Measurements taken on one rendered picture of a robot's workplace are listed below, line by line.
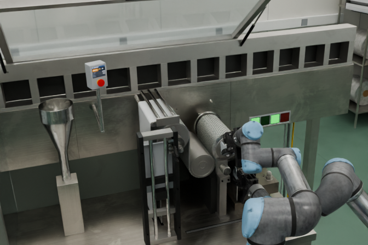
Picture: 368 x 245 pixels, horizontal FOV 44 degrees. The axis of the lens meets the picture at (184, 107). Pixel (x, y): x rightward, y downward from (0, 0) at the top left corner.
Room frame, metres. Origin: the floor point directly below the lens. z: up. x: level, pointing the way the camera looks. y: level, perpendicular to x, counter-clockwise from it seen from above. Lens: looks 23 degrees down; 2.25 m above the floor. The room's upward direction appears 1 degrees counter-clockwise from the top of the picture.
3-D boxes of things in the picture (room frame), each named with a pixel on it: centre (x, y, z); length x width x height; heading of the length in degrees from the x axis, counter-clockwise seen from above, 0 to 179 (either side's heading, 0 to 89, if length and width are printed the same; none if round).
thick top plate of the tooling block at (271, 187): (2.05, -0.32, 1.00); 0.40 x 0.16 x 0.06; 17
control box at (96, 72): (1.71, 0.34, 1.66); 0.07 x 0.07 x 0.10; 36
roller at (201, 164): (1.93, -0.04, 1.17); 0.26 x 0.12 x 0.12; 17
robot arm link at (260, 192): (1.60, -0.33, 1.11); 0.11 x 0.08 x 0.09; 17
